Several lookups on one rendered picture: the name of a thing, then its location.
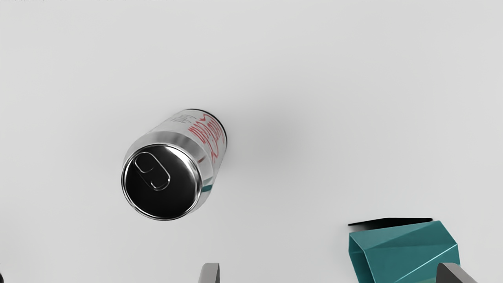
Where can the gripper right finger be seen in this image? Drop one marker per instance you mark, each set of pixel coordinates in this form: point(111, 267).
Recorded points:
point(452, 274)

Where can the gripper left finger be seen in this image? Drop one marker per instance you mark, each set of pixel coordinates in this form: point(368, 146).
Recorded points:
point(210, 274)

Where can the teal faceted mug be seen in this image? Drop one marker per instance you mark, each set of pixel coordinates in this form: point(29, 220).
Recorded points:
point(401, 251)

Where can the silver drink can red print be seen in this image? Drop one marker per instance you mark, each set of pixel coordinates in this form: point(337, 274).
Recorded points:
point(173, 165)

